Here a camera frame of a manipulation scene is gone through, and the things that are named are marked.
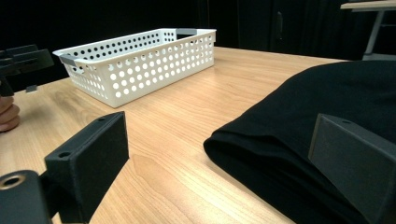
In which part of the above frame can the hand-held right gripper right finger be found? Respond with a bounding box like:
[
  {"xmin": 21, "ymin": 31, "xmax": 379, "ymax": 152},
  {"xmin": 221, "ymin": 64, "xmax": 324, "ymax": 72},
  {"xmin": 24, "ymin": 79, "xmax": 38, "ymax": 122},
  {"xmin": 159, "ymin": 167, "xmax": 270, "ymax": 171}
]
[{"xmin": 307, "ymin": 113, "xmax": 396, "ymax": 224}]

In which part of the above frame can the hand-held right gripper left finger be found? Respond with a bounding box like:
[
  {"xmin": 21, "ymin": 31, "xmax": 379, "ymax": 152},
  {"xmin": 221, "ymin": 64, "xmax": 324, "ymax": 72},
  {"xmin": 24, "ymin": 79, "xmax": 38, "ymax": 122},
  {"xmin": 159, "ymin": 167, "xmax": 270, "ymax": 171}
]
[{"xmin": 44, "ymin": 111, "xmax": 131, "ymax": 224}]

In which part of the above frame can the black cloth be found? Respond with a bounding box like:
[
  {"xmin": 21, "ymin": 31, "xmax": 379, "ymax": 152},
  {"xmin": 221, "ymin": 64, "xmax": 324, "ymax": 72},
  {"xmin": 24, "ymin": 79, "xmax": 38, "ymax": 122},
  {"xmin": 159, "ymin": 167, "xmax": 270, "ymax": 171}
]
[{"xmin": 203, "ymin": 60, "xmax": 396, "ymax": 224}]

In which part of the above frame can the white perforated plastic basket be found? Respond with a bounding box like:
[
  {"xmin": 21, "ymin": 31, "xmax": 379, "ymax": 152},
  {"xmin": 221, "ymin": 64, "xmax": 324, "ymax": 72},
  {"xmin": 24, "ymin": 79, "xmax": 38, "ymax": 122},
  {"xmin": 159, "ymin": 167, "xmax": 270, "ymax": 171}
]
[{"xmin": 51, "ymin": 27, "xmax": 218, "ymax": 109}]

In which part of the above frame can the wooden desk with white legs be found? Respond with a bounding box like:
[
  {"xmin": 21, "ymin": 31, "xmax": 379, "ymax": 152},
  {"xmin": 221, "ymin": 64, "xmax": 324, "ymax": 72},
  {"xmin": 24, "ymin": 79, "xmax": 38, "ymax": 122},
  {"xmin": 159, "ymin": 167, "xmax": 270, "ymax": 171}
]
[{"xmin": 339, "ymin": 0, "xmax": 396, "ymax": 62}]

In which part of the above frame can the dark cabinet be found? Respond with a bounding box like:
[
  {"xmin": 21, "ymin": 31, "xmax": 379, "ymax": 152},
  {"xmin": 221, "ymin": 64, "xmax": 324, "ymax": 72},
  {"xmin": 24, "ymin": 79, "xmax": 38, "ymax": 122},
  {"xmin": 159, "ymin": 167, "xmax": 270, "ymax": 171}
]
[{"xmin": 237, "ymin": 0, "xmax": 316, "ymax": 54}]

